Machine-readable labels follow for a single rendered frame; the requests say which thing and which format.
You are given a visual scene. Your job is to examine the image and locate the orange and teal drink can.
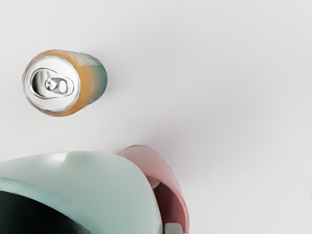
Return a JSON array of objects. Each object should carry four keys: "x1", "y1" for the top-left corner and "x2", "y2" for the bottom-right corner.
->
[{"x1": 22, "y1": 49, "x2": 108, "y2": 118}]

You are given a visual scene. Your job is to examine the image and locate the pink cup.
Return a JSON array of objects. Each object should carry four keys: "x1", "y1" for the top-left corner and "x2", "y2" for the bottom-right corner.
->
[{"x1": 117, "y1": 145, "x2": 190, "y2": 234}]

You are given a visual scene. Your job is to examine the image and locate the pale teal cup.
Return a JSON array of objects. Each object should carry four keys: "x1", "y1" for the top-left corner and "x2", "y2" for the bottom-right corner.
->
[{"x1": 0, "y1": 150, "x2": 163, "y2": 234}]

